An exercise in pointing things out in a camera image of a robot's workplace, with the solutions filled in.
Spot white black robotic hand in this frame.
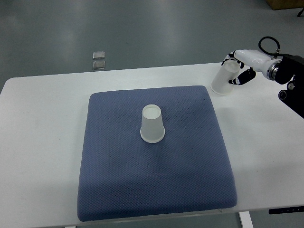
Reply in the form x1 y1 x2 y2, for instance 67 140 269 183
222 49 281 85

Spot white paper cup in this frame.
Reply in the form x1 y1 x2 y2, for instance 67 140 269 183
140 104 165 143
210 60 240 95

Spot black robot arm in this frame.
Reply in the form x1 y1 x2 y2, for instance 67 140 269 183
258 36 304 117

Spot brown cardboard box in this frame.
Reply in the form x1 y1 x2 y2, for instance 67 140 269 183
266 0 304 10

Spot black tripod leg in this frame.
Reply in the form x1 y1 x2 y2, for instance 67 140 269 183
297 8 304 17

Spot black desk control panel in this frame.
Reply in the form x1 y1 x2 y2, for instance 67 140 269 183
268 206 304 215

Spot lower metal floor plate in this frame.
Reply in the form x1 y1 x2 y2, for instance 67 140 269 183
93 60 105 70

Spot metal floor plate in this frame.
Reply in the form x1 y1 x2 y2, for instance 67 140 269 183
93 60 105 70
93 51 105 59

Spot upper metal floor plate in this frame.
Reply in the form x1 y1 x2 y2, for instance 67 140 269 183
93 51 105 59

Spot white table leg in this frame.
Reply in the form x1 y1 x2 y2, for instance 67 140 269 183
238 211 254 228

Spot blue textured cushion mat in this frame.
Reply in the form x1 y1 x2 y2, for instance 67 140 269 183
77 85 237 221

